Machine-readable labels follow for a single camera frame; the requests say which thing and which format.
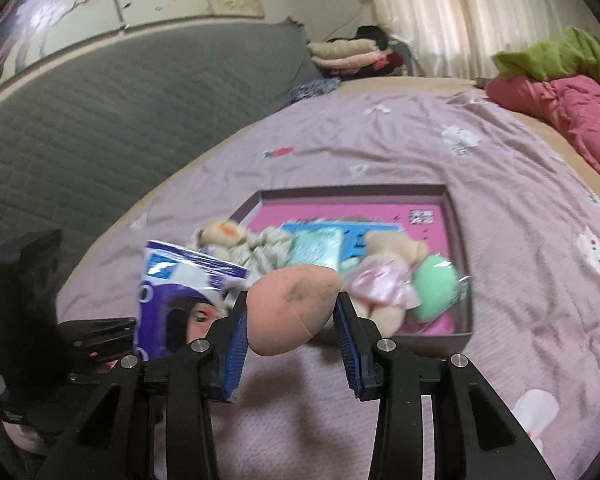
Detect stack of folded clothes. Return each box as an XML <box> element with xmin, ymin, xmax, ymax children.
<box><xmin>306</xmin><ymin>25</ymin><xmax>411</xmax><ymax>78</ymax></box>

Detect green makeup sponge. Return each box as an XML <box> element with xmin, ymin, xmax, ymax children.
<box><xmin>410</xmin><ymin>254</ymin><xmax>473</xmax><ymax>326</ymax></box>

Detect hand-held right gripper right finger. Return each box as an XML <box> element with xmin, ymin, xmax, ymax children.
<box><xmin>332</xmin><ymin>291</ymin><xmax>558</xmax><ymax>480</ymax></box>

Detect green garment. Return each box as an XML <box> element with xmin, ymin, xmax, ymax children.
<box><xmin>492</xmin><ymin>26</ymin><xmax>600</xmax><ymax>101</ymax></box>

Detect green tissue packet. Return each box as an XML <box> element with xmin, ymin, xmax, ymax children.
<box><xmin>289</xmin><ymin>225</ymin><xmax>343</xmax><ymax>271</ymax></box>

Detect pink book with blue label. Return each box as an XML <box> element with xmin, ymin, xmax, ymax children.
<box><xmin>245</xmin><ymin>200</ymin><xmax>456</xmax><ymax>336</ymax></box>

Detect orange makeup sponge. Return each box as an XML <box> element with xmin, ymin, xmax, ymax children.
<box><xmin>245</xmin><ymin>266</ymin><xmax>343</xmax><ymax>357</ymax></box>

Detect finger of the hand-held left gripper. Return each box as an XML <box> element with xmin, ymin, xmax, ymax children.
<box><xmin>57</xmin><ymin>316</ymin><xmax>138</xmax><ymax>361</ymax></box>

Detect shallow dark cardboard box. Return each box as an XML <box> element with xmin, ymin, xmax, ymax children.
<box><xmin>230</xmin><ymin>184</ymin><xmax>475</xmax><ymax>353</ymax></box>

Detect pink quilt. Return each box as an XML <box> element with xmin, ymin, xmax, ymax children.
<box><xmin>485</xmin><ymin>76</ymin><xmax>600</xmax><ymax>196</ymax></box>

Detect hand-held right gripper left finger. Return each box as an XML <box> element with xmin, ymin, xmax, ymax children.
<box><xmin>35</xmin><ymin>290</ymin><xmax>251</xmax><ymax>480</ymax></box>

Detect purple wet wipes packet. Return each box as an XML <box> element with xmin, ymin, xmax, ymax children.
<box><xmin>132</xmin><ymin>240</ymin><xmax>251</xmax><ymax>363</ymax></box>

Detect wall painting panels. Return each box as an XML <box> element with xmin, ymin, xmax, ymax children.
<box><xmin>0</xmin><ymin>0</ymin><xmax>266</xmax><ymax>95</ymax></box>

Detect white curtains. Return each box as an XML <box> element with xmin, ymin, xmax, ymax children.
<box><xmin>347</xmin><ymin>0</ymin><xmax>578</xmax><ymax>81</ymax></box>

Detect grey quilted headboard cover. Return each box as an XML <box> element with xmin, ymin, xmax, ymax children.
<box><xmin>0</xmin><ymin>17</ymin><xmax>331</xmax><ymax>281</ymax></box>

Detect purple printed bed sheet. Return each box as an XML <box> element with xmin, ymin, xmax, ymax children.
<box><xmin>55</xmin><ymin>77</ymin><xmax>600</xmax><ymax>480</ymax></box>

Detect blue patterned cloth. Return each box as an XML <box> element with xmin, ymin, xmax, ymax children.
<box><xmin>291</xmin><ymin>77</ymin><xmax>343</xmax><ymax>103</ymax></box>

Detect teddy bear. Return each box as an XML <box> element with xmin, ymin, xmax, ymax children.
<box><xmin>192</xmin><ymin>217</ymin><xmax>296</xmax><ymax>281</ymax></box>
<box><xmin>342</xmin><ymin>230</ymin><xmax>428</xmax><ymax>338</ymax></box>

